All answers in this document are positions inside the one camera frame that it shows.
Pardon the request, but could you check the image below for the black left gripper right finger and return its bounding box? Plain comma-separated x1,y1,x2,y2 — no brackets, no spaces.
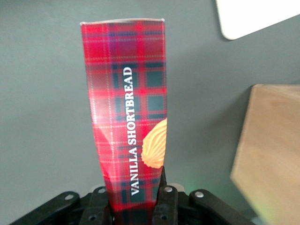
151,166,179,225

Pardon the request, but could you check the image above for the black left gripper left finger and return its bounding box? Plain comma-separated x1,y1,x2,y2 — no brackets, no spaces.
79,186,115,225

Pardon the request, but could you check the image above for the red tartan cookie box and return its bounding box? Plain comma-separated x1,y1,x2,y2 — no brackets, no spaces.
79,18,168,225

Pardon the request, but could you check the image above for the beige rectangular tray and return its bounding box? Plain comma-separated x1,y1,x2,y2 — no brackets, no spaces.
215,0,300,41

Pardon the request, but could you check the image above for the wooden drawer cabinet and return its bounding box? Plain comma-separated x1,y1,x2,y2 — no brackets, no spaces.
229,84,300,225

